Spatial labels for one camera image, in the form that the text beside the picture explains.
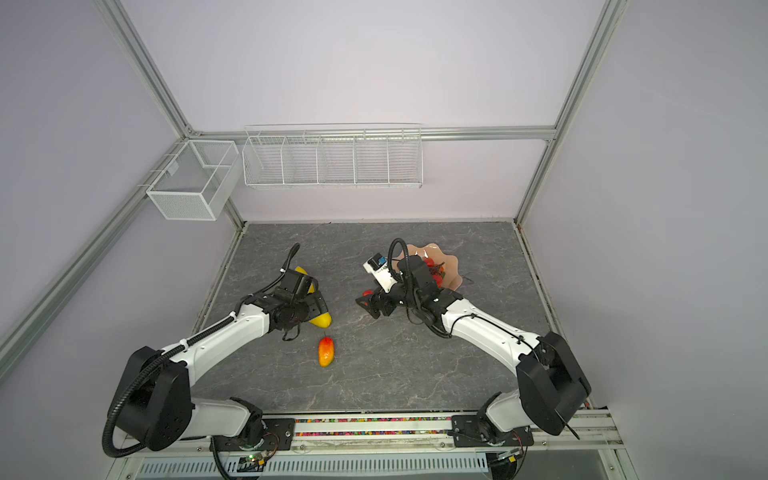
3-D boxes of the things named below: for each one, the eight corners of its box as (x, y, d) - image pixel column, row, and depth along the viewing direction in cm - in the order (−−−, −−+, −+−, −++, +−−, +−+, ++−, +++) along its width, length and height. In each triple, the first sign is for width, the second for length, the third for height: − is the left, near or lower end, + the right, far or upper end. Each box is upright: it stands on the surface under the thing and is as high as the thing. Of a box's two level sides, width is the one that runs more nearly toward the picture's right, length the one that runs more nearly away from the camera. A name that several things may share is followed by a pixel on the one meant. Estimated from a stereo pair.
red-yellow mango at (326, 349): (318, 367, 86) (315, 363, 83) (322, 341, 91) (320, 336, 88) (332, 367, 86) (330, 363, 83) (335, 341, 91) (333, 336, 88)
